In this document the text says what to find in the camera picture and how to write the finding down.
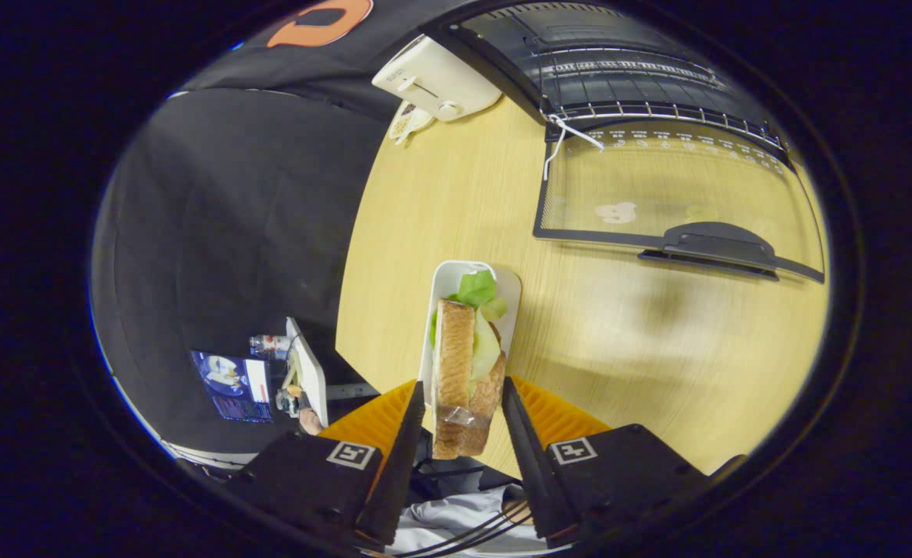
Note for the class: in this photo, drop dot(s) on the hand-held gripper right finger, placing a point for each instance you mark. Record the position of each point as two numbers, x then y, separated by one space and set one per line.
529 465

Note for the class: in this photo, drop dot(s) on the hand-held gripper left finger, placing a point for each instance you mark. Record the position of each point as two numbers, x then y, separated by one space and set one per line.
397 480

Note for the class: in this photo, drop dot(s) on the toast sandwich with lettuce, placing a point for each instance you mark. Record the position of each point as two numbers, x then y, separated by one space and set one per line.
454 349

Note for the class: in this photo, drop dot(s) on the black toaster oven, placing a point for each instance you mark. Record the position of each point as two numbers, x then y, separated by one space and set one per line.
723 242

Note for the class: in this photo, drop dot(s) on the white pop-up toaster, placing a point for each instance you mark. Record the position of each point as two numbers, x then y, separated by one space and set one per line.
440 77

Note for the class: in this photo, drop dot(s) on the person's light grey clothing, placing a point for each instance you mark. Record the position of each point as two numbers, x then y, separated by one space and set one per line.
448 511

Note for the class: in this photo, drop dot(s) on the white rectangular plate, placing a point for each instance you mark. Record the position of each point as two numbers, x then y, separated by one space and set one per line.
511 291

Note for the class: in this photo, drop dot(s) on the clear plastic bottle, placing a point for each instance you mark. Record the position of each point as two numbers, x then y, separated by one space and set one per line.
270 344

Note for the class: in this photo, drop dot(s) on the laptop screen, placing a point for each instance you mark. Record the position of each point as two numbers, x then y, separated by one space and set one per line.
231 385

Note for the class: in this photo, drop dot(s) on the black backdrop cloth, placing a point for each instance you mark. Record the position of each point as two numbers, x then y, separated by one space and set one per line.
254 217

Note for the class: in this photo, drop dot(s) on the small white dish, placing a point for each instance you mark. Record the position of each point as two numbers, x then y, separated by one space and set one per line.
409 122

